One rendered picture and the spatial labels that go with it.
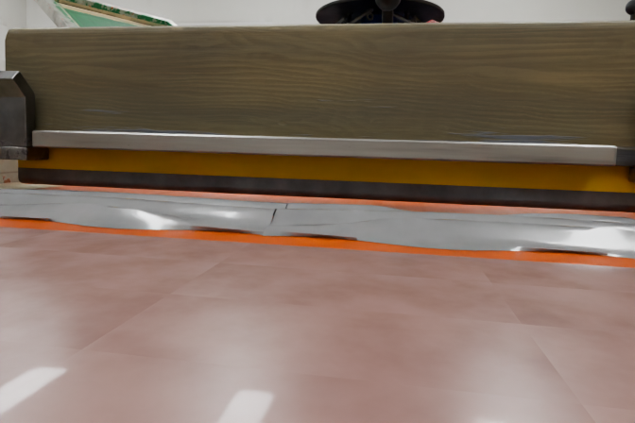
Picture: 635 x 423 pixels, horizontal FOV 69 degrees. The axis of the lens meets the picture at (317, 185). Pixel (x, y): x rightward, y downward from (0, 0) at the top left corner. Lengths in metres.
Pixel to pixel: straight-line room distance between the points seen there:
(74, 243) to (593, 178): 0.25
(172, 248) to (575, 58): 0.22
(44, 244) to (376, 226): 0.12
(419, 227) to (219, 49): 0.16
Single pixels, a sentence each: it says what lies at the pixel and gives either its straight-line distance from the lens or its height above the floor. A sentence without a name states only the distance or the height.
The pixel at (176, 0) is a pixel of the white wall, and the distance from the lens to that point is 5.12.
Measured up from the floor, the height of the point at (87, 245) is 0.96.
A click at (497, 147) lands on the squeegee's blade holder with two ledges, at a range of 0.25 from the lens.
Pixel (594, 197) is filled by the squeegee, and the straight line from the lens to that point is 0.29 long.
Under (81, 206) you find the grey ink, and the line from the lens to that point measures 0.22.
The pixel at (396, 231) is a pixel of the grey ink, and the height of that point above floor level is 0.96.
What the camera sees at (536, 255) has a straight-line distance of 0.18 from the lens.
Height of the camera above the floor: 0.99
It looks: 4 degrees down
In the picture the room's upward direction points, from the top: 2 degrees clockwise
